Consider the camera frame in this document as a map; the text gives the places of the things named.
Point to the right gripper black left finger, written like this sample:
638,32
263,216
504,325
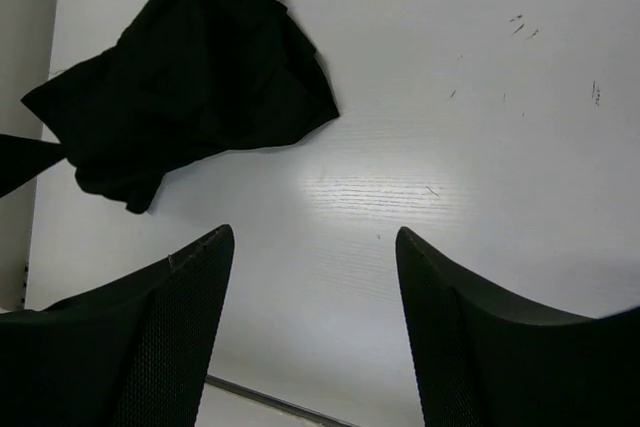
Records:
133,352

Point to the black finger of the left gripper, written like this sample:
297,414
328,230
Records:
22,159

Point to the black pleated skirt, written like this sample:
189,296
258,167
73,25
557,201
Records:
186,80

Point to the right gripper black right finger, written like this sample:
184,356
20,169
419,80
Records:
485,356

